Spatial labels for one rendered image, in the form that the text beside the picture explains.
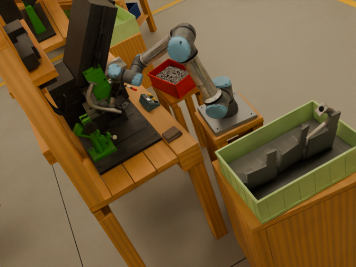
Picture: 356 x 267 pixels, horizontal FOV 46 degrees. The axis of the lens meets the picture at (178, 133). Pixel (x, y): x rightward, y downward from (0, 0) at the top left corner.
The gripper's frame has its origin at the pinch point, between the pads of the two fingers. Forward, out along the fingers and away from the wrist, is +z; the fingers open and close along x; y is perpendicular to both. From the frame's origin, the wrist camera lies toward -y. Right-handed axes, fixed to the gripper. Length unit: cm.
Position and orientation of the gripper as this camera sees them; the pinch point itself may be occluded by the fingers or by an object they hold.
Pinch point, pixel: (119, 88)
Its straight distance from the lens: 265.3
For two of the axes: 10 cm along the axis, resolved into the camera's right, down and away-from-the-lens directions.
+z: -0.3, 1.3, 9.9
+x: -9.5, -3.1, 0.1
